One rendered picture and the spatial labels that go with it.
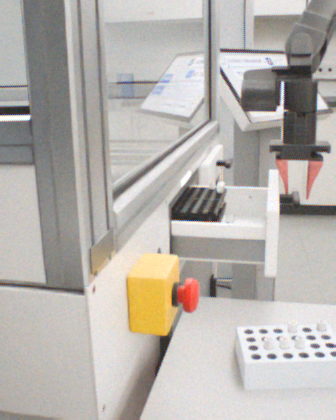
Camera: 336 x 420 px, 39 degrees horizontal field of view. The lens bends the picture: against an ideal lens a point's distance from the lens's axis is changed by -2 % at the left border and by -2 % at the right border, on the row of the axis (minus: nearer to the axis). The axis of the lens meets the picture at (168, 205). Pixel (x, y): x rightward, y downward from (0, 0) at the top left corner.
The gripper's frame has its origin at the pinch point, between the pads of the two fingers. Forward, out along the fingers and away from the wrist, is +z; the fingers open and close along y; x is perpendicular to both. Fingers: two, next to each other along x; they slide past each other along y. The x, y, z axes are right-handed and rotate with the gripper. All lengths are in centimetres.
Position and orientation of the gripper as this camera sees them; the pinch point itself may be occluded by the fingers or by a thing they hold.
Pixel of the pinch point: (297, 194)
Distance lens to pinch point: 87.0
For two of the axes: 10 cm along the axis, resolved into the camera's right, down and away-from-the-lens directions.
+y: -9.8, -0.3, 2.1
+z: 0.3, 9.7, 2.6
